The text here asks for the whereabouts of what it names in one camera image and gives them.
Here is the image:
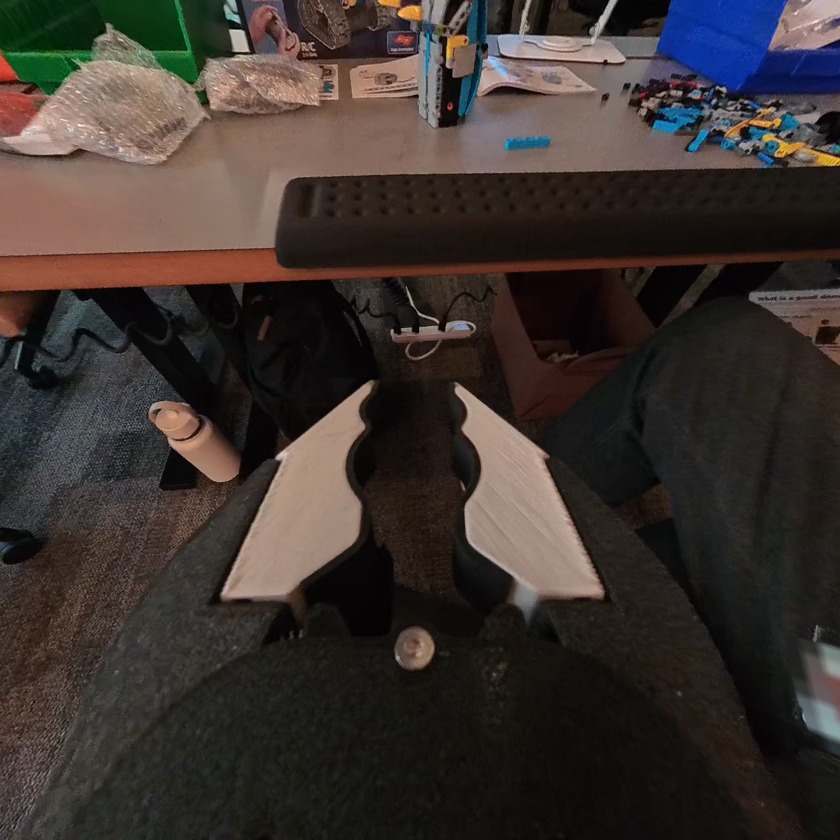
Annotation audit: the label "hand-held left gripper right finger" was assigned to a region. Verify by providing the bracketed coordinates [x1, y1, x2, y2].
[450, 381, 606, 601]

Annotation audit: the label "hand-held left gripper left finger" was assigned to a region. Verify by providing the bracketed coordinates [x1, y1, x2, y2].
[220, 379, 382, 603]

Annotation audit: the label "toy brick robot model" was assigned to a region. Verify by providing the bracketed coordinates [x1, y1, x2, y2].
[418, 0, 490, 129]

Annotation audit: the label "pile of toy brick parts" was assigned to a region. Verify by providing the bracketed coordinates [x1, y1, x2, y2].
[600, 72, 840, 168]

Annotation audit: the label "beige water bottle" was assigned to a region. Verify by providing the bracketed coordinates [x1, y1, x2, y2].
[147, 402, 242, 484]

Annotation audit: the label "brown cardboard box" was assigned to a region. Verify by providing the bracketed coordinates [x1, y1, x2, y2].
[492, 269, 657, 422]

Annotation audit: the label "white power strip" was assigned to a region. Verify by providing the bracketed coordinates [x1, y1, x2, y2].
[390, 320, 476, 344]

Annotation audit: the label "person's leg in grey trousers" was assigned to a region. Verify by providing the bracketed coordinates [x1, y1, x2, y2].
[538, 295, 840, 756]

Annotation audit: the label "black power plug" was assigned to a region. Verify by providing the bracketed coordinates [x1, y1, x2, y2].
[381, 277, 421, 332]

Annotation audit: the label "black perforated wrist rest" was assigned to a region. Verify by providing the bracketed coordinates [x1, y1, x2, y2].
[274, 167, 840, 270]

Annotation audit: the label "white printed box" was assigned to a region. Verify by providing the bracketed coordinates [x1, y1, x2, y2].
[748, 287, 840, 366]

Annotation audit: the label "bubble wrap bag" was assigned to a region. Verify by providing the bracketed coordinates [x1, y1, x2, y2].
[0, 25, 210, 165]
[197, 54, 322, 114]

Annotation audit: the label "instruction booklet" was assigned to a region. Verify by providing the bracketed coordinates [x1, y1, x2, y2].
[350, 54, 598, 99]

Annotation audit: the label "white tablet stand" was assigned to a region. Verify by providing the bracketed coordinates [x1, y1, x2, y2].
[497, 0, 627, 64]

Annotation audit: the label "blue toy set box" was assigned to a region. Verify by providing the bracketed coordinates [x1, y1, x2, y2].
[233, 0, 424, 61]

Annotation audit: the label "green storage bin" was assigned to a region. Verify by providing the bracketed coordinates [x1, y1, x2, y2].
[0, 0, 198, 98]

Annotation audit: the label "blue storage bin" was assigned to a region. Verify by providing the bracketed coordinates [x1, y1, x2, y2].
[656, 0, 840, 96]

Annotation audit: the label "clear plastic bags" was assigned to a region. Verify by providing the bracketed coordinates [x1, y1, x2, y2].
[768, 0, 840, 53]

